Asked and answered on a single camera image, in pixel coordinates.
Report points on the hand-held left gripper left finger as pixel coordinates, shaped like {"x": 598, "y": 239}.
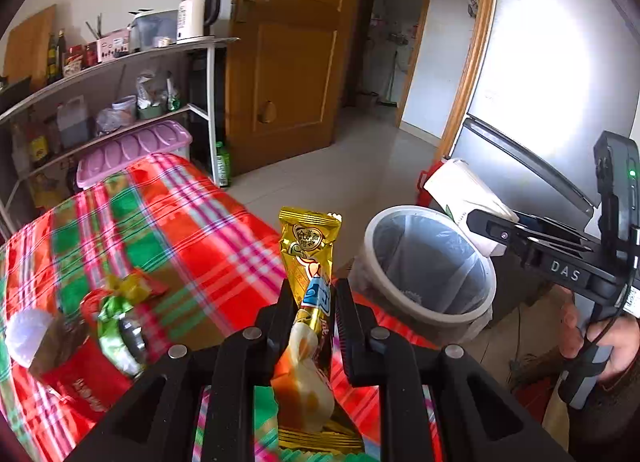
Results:
{"x": 277, "y": 332}

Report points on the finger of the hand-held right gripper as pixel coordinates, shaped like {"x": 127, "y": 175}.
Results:
{"x": 542, "y": 227}
{"x": 500, "y": 232}

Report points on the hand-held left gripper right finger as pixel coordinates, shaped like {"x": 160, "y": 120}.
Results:
{"x": 350, "y": 332}

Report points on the white paper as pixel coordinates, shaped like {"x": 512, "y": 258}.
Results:
{"x": 460, "y": 192}

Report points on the gold snack wrapper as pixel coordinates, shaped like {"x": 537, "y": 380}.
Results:
{"x": 305, "y": 252}

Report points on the white round trash bin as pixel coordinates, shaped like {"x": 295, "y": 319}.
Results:
{"x": 450, "y": 318}

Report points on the green foil wrapper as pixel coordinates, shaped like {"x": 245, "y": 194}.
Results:
{"x": 112, "y": 327}

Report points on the red snack packet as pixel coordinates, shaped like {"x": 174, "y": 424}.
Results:
{"x": 85, "y": 382}

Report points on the brown paper scrap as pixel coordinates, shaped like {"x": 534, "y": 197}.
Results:
{"x": 55, "y": 349}

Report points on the person's right forearm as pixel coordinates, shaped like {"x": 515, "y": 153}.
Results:
{"x": 615, "y": 417}

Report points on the person's right hand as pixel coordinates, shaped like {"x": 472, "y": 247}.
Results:
{"x": 622, "y": 352}

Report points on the clear plastic bin liner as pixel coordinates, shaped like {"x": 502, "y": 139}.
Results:
{"x": 425, "y": 252}

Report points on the red plastic container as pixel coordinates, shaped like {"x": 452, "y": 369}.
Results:
{"x": 425, "y": 192}

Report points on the red green plaid blanket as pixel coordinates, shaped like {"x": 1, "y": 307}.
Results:
{"x": 175, "y": 242}

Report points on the silver refrigerator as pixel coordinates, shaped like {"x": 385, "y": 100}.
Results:
{"x": 550, "y": 67}

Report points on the green mop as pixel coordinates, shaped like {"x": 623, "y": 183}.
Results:
{"x": 392, "y": 92}

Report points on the green plastic bottle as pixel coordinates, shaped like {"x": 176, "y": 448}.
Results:
{"x": 223, "y": 162}

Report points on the red round lid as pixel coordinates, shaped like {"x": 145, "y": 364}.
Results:
{"x": 92, "y": 304}

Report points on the pink lidded storage box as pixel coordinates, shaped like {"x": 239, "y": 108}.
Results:
{"x": 135, "y": 147}

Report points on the wooden door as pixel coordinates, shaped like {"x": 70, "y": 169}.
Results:
{"x": 295, "y": 67}

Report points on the clear plastic bag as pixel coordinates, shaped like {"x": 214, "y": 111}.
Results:
{"x": 115, "y": 117}

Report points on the white crumpled shelf bag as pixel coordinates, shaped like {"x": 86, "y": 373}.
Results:
{"x": 150, "y": 92}

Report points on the clear plastic oil jug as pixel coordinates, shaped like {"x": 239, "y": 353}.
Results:
{"x": 72, "y": 125}

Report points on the yellow label bottle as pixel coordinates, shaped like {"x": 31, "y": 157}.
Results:
{"x": 37, "y": 147}

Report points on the grey metal shelf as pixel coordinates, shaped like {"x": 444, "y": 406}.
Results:
{"x": 125, "y": 62}

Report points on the white electric kettle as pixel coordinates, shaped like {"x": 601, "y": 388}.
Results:
{"x": 192, "y": 17}

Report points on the clear plastic pitcher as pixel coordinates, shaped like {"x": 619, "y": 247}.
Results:
{"x": 155, "y": 30}

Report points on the pink printed box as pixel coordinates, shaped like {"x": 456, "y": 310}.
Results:
{"x": 115, "y": 45}

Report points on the red food box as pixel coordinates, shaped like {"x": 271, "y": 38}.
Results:
{"x": 75, "y": 60}

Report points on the dark glass bottle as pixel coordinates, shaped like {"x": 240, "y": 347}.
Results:
{"x": 61, "y": 55}
{"x": 51, "y": 62}

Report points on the wooden board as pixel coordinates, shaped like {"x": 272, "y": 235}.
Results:
{"x": 30, "y": 42}

